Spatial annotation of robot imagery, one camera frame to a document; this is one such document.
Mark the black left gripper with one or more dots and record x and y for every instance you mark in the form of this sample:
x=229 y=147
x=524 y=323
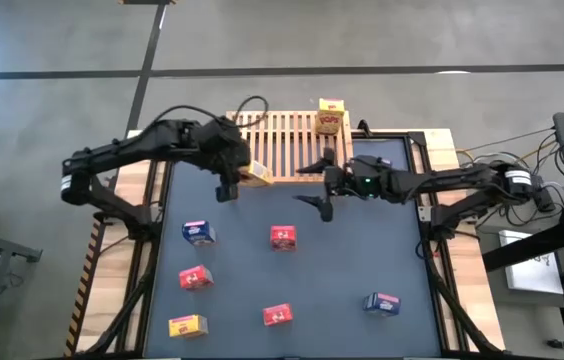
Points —
x=222 y=147

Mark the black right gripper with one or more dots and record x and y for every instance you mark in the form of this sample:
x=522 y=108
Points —
x=337 y=180

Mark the yellow Corn Pops cereal box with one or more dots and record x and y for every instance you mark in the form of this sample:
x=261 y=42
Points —
x=330 y=117
x=258 y=173
x=188 y=326

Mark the blue Frosted Flakes cereal box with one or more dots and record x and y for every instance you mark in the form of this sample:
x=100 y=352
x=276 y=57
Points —
x=381 y=304
x=198 y=233

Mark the red cereal box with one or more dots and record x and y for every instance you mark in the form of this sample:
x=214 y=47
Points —
x=277 y=314
x=195 y=277
x=283 y=238

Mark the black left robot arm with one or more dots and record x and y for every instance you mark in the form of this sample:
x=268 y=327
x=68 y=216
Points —
x=127 y=147

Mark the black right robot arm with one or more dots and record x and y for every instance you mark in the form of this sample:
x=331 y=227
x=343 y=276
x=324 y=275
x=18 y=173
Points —
x=462 y=177

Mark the wooden slatted shelf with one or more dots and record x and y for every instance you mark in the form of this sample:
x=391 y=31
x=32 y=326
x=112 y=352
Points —
x=282 y=145

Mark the blue-grey table mat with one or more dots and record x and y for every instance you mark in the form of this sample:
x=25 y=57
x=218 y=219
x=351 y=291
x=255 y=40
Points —
x=337 y=275

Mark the black power strip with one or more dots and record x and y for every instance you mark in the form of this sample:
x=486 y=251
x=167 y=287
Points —
x=544 y=197

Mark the black stand beam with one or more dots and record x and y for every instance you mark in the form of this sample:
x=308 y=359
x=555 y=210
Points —
x=537 y=245

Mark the white box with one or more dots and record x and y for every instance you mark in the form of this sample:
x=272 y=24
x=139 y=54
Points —
x=532 y=280

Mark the black table frame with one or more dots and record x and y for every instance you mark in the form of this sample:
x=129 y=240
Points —
x=418 y=145

